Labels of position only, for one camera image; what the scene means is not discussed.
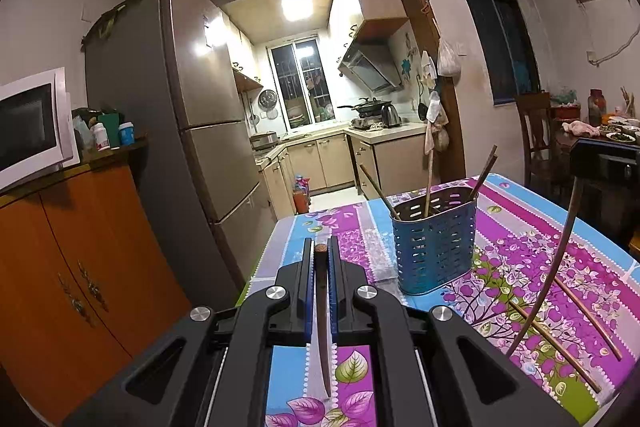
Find black wok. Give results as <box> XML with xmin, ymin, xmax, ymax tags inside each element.
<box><xmin>337</xmin><ymin>97</ymin><xmax>396</xmax><ymax>114</ymax></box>

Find hanging white plastic bag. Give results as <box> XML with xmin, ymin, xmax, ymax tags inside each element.
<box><xmin>437</xmin><ymin>38</ymin><xmax>462</xmax><ymax>78</ymax></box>

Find pink cloth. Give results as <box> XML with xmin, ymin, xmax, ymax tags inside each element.
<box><xmin>561</xmin><ymin>120</ymin><xmax>601</xmax><ymax>138</ymax></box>

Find white wall cable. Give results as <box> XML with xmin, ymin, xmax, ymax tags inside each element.
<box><xmin>586</xmin><ymin>32</ymin><xmax>640</xmax><ymax>68</ymax></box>

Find beige kitchen base cabinets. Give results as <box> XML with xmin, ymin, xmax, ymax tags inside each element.
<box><xmin>255</xmin><ymin>123</ymin><xmax>431</xmax><ymax>220</ymax></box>

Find glass jar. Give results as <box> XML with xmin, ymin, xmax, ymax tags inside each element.
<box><xmin>587</xmin><ymin>88</ymin><xmax>607</xmax><ymax>128</ymax></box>

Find barred kitchen window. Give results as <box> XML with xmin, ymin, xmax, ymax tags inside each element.
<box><xmin>267</xmin><ymin>38</ymin><xmax>335</xmax><ymax>132</ymax></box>

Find dark wooden chair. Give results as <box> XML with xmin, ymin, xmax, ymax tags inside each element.
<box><xmin>515</xmin><ymin>93</ymin><xmax>571</xmax><ymax>198</ymax></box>

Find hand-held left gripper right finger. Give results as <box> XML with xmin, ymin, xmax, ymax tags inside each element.
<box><xmin>327</xmin><ymin>234</ymin><xmax>581</xmax><ymax>427</ymax></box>

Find orange wooden cabinet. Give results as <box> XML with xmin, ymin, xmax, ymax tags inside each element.
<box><xmin>0</xmin><ymin>142</ymin><xmax>193</xmax><ymax>425</ymax></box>

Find blue perforated utensil holder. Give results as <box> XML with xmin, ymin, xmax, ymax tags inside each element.
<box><xmin>390</xmin><ymin>186</ymin><xmax>479</xmax><ymax>297</ymax></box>

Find ceiling light panel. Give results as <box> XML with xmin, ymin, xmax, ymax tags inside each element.
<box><xmin>282</xmin><ymin>0</ymin><xmax>313</xmax><ymax>20</ymax></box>

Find dark room window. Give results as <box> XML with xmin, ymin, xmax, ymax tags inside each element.
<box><xmin>446</xmin><ymin>0</ymin><xmax>542</xmax><ymax>106</ymax></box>

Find green container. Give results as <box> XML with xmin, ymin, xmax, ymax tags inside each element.
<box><xmin>97</xmin><ymin>109</ymin><xmax>126</xmax><ymax>148</ymax></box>

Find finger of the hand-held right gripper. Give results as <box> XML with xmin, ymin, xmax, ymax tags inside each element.
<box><xmin>571</xmin><ymin>139</ymin><xmax>640</xmax><ymax>181</ymax></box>

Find wooden chopstick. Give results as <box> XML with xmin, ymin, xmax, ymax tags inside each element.
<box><xmin>506</xmin><ymin>178</ymin><xmax>586</xmax><ymax>354</ymax></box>
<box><xmin>359</xmin><ymin>164</ymin><xmax>401</xmax><ymax>220</ymax></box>
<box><xmin>312</xmin><ymin>244</ymin><xmax>333</xmax><ymax>399</ymax></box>
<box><xmin>509</xmin><ymin>302</ymin><xmax>602</xmax><ymax>393</ymax></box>
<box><xmin>469</xmin><ymin>157</ymin><xmax>497</xmax><ymax>204</ymax></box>
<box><xmin>475</xmin><ymin>145</ymin><xmax>499</xmax><ymax>195</ymax></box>
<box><xmin>554</xmin><ymin>278</ymin><xmax>623</xmax><ymax>360</ymax></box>
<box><xmin>423</xmin><ymin>144</ymin><xmax>436</xmax><ymax>217</ymax></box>

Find purple floral striped tablecloth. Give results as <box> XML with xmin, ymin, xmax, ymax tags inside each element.
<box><xmin>235</xmin><ymin>173</ymin><xmax>640</xmax><ymax>427</ymax></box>

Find grey refrigerator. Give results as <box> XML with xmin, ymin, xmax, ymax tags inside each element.
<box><xmin>82</xmin><ymin>0</ymin><xmax>281</xmax><ymax>295</ymax></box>

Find hanging cloth bags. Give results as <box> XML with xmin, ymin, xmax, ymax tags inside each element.
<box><xmin>422</xmin><ymin>92</ymin><xmax>451</xmax><ymax>155</ymax></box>

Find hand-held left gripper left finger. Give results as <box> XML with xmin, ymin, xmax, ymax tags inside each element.
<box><xmin>62</xmin><ymin>237</ymin><xmax>316</xmax><ymax>427</ymax></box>

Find dark wooden dining table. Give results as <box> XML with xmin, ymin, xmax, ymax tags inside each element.
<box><xmin>552</xmin><ymin>117</ymin><xmax>640</xmax><ymax>188</ymax></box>

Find white medicine bottle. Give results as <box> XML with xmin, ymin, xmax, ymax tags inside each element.
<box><xmin>92</xmin><ymin>122</ymin><xmax>111</xmax><ymax>151</ymax></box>

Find white microwave oven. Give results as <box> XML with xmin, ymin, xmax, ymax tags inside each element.
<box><xmin>0</xmin><ymin>67</ymin><xmax>81</xmax><ymax>192</ymax></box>

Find steel range hood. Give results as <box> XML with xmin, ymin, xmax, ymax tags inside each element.
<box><xmin>337</xmin><ymin>43</ymin><xmax>403</xmax><ymax>95</ymax></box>

